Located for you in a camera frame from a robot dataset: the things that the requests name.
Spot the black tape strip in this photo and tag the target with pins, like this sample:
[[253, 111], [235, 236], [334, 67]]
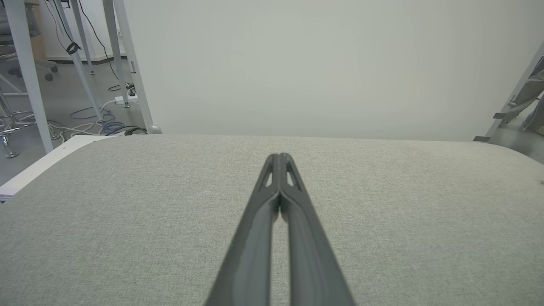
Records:
[[499, 115], [480, 138]]

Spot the office chair with castors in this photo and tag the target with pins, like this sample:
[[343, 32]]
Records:
[[25, 55]]

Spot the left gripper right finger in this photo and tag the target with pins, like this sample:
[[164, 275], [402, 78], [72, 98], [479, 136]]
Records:
[[312, 263]]

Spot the white power strip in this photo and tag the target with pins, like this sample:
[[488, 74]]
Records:
[[125, 99]]

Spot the chrome stool base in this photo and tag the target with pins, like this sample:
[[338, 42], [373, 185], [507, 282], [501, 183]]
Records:
[[10, 123]]

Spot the slanted grey table leg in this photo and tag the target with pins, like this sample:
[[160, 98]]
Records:
[[80, 72]]

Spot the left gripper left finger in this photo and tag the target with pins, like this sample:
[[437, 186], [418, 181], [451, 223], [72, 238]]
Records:
[[250, 259]]

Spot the thick grey table leg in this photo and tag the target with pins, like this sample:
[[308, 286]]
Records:
[[27, 72]]

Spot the grey partition post with foot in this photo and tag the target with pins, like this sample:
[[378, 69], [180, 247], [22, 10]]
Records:
[[136, 72]]

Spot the grey taped partition post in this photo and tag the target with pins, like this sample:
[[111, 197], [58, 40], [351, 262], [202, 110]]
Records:
[[516, 93]]

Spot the white metal equipment case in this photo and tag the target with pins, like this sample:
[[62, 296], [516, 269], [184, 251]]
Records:
[[42, 163]]

